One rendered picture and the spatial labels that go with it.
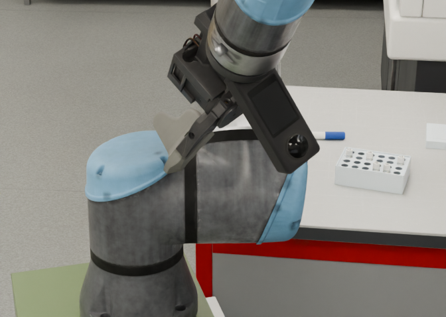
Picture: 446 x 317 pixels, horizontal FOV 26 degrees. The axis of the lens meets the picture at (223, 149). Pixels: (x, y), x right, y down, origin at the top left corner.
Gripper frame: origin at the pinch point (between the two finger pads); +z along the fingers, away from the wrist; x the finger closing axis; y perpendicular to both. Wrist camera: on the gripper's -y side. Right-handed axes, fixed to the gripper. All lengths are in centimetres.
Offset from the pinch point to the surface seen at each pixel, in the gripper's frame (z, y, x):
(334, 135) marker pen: 70, 1, -49
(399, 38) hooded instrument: 83, 11, -85
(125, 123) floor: 254, 79, -80
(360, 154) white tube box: 60, -6, -45
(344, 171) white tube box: 57, -7, -38
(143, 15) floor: 344, 147, -157
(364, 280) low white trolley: 57, -24, -27
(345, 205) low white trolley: 54, -12, -32
